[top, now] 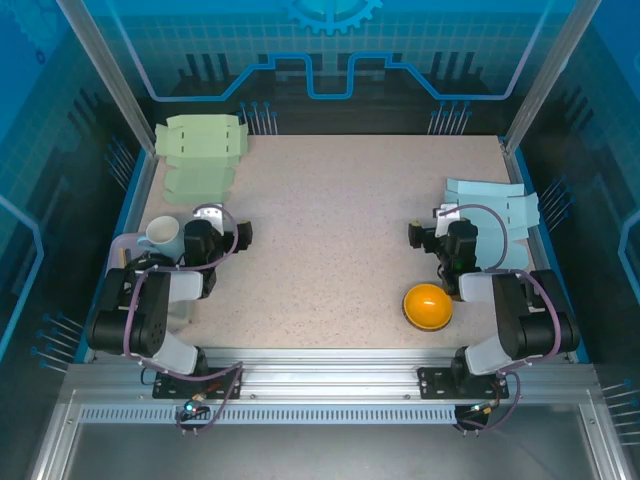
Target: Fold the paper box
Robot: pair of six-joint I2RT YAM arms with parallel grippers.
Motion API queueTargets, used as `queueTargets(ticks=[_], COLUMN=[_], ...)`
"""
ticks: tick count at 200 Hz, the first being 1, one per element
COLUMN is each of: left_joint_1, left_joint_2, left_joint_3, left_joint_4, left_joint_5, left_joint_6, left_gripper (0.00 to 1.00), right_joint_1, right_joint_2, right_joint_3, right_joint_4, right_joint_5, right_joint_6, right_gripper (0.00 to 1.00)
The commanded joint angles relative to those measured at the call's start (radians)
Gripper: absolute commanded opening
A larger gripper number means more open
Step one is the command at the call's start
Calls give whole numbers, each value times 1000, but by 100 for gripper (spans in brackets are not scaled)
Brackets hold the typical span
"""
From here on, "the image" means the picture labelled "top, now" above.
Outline light blue paper box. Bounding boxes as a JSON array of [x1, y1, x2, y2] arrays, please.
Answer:
[[441, 177, 540, 274]]

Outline green paper box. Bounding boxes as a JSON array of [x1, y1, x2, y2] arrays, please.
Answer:
[[153, 113, 250, 205]]

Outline white and blue mug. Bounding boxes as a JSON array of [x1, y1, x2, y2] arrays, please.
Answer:
[[136, 215, 187, 262]]

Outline orange bowl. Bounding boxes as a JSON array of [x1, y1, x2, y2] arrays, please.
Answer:
[[402, 282, 455, 333]]

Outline blue table edge strip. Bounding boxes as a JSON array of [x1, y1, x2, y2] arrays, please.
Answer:
[[509, 148, 592, 365], [74, 148, 154, 364]]

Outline lavender plastic tray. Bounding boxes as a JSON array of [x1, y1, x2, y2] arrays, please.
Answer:
[[107, 232, 151, 274]]

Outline small connector board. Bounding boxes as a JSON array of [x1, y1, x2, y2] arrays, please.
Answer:
[[464, 401, 501, 420], [182, 397, 209, 420]]

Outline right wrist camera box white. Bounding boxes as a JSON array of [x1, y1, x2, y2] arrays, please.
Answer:
[[433, 203, 457, 239]]

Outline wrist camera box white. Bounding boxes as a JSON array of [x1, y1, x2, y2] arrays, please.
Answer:
[[193, 203, 225, 231], [433, 203, 457, 239]]

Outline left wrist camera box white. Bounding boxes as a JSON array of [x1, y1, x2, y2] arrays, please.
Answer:
[[193, 203, 225, 231]]

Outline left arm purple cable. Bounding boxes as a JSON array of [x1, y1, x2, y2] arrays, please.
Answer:
[[122, 202, 246, 437]]

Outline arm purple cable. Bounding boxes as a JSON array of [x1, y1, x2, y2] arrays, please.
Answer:
[[439, 203, 561, 434], [122, 202, 246, 437]]

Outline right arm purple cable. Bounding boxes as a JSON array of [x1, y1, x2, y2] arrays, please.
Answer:
[[439, 203, 561, 434]]

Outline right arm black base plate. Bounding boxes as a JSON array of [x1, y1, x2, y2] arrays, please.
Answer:
[[417, 366, 511, 400]]

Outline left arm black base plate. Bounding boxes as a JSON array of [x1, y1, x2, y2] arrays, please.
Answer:
[[152, 367, 246, 400]]

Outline aluminium front rail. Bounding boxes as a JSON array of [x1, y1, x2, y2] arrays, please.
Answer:
[[67, 347, 601, 406]]

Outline aluminium frame post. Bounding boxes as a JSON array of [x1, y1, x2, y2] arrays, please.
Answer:
[[501, 0, 604, 156], [55, 0, 164, 156]]

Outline slotted grey cable duct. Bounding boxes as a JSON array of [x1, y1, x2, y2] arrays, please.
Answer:
[[78, 405, 459, 426]]

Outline grey metal front frame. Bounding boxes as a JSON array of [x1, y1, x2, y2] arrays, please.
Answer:
[[29, 389, 631, 480]]

